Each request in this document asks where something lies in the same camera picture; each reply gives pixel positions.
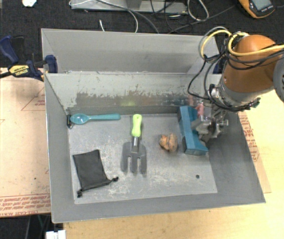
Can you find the teal flat block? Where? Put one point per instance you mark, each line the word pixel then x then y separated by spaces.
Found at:
pixel 189 136

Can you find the orange-brown lumpy toy food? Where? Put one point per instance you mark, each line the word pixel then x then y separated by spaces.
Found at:
pixel 169 142

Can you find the grey metal bin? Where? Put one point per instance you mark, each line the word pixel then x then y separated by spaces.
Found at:
pixel 171 183

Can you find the teal plastic spoon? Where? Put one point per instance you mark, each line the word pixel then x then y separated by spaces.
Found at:
pixel 82 118

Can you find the small black curved piece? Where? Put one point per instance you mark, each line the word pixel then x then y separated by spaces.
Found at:
pixel 69 123

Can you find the brown cardboard board red print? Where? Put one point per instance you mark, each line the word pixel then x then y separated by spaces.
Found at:
pixel 20 133

